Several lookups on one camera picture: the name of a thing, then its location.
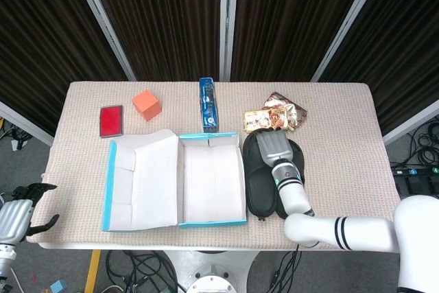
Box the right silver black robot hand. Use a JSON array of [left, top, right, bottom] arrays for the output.
[[255, 128, 295, 167]]

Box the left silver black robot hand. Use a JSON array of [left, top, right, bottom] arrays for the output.
[[0, 183, 61, 244]]

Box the black slipper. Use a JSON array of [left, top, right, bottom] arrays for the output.
[[242, 131, 281, 221], [274, 137, 306, 220]]

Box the long blue box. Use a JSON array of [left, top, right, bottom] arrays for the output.
[[198, 77, 220, 133]]

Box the light blue square block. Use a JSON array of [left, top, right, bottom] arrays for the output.
[[49, 279, 68, 293]]

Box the light blue shoe box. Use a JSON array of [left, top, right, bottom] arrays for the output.
[[101, 129, 248, 233]]

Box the orange cube block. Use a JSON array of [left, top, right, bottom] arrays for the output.
[[131, 89, 162, 122]]

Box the yellow snack packet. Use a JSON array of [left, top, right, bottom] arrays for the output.
[[244, 108, 289, 133]]

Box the silver red snack bag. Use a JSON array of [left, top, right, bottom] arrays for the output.
[[262, 91, 309, 132]]

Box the beige woven table cloth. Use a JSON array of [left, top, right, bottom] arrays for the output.
[[26, 82, 402, 251]]

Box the red flat case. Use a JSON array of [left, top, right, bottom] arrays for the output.
[[99, 105, 124, 139]]

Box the grey metal partition post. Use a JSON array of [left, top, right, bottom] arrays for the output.
[[67, 0, 138, 81], [219, 0, 240, 81], [382, 99, 439, 145], [0, 100, 54, 146], [310, 0, 392, 83]]

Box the thin black cable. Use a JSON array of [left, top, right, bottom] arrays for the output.
[[267, 246, 302, 293]]

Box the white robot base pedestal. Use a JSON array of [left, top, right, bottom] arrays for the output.
[[161, 250, 261, 293]]

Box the black cable bundle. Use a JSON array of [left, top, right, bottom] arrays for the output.
[[104, 250, 179, 293], [407, 121, 439, 167]]

